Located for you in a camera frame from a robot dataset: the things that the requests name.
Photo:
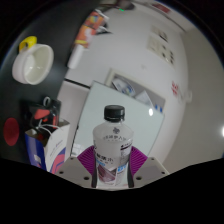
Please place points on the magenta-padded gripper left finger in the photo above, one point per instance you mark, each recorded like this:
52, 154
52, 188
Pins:
75, 170

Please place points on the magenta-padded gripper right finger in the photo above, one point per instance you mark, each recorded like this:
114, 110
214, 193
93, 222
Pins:
150, 170

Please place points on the clear black-capped drink bottle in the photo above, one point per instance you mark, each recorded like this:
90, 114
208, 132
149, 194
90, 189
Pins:
112, 143

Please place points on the blue and white paper bag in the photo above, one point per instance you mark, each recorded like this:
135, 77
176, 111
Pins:
53, 146

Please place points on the whiteboard on black stand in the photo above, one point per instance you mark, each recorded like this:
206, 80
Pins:
143, 130

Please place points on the black and red tool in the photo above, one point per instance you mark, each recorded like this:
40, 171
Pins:
41, 113

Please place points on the flat round red coaster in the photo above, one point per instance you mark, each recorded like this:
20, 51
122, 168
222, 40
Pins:
11, 131

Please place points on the grey framed notice board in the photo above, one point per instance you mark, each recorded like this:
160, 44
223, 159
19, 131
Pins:
133, 91

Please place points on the white ceiling light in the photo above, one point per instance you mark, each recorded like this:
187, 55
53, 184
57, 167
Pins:
222, 131

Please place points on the white paper roll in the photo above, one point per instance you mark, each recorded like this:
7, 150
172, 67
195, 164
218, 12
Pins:
76, 56

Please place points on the red wall sign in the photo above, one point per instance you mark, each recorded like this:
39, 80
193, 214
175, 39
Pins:
175, 88

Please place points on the large white wall poster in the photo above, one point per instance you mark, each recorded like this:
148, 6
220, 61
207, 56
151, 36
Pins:
161, 50

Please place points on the small white wall poster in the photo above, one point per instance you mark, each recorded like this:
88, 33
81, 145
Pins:
160, 33

